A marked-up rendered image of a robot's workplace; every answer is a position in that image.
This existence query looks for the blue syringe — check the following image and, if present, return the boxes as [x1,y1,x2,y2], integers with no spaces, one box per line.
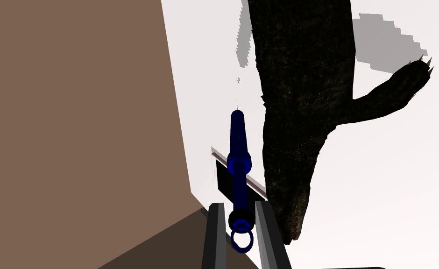
[227,100,255,255]

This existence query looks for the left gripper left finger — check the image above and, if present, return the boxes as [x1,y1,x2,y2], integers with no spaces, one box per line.
[201,203,228,269]

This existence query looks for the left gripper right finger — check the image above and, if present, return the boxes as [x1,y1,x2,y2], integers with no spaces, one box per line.
[255,200,293,269]

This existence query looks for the dark crocodile toy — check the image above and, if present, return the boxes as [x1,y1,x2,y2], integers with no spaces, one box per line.
[247,0,435,246]

